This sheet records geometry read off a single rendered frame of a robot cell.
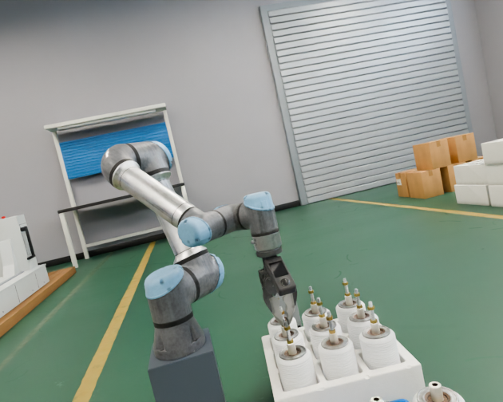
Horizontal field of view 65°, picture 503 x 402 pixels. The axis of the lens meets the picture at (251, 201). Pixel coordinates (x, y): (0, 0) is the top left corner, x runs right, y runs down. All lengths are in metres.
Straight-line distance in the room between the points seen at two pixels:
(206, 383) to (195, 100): 5.25
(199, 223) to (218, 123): 5.16
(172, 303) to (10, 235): 3.35
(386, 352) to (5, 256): 3.75
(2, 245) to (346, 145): 4.79
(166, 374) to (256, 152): 5.18
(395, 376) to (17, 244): 3.77
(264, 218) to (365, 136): 5.66
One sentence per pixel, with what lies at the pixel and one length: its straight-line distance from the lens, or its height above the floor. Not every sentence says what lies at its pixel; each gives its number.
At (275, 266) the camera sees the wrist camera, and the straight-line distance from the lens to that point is 1.03.
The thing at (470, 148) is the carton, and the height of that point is 0.43.
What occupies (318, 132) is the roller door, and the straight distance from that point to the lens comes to 6.32.
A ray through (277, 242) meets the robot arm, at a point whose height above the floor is 0.56.
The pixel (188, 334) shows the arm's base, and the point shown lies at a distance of 1.17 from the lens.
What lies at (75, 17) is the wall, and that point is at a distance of 6.59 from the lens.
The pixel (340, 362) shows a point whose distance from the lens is 1.14.
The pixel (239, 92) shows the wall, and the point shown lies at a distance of 6.22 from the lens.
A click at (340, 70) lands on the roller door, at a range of 6.63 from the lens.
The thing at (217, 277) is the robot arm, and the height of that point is 0.46.
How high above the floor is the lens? 0.77
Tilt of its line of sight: 5 degrees down
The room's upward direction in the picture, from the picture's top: 13 degrees counter-clockwise
